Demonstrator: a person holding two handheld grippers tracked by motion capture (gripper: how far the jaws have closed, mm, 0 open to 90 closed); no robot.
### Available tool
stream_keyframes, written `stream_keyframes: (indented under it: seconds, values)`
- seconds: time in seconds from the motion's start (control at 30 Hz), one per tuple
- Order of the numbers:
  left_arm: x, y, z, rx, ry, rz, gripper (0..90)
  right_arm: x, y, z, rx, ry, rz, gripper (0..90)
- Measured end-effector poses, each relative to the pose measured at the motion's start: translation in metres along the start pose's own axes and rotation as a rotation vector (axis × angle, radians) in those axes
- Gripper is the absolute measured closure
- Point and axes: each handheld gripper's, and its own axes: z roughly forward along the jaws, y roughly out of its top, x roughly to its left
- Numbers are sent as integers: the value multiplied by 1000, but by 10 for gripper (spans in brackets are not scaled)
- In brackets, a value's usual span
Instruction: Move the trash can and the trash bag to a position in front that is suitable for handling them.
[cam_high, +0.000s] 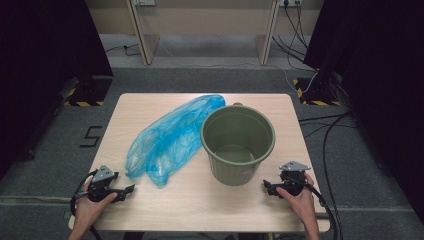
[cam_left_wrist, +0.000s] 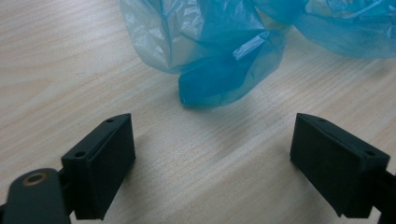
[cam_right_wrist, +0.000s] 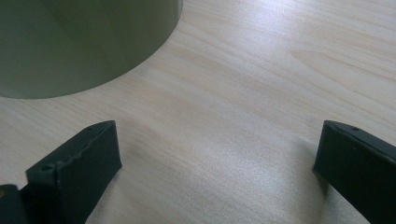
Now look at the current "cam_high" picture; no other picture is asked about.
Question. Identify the person's right hand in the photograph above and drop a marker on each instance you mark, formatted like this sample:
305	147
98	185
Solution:
301	203

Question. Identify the green plastic trash bin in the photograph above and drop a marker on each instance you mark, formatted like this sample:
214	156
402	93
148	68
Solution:
233	166

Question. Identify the white wall socket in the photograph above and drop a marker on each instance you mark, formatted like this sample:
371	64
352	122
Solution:
290	2
143	2

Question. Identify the blue plastic trash bag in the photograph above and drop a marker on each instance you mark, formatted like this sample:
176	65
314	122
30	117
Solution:
173	136

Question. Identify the black yellow striped stand base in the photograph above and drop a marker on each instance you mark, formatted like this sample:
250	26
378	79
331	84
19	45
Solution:
87	96
315	96

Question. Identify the person's left hand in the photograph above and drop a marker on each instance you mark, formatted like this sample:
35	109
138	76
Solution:
90	208

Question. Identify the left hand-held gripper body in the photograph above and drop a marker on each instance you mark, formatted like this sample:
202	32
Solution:
102	181

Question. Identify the wooden desk leg panel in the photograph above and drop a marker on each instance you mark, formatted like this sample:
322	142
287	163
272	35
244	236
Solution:
265	43
146	43

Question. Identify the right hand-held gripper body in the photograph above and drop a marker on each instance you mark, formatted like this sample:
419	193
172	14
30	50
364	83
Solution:
293	181

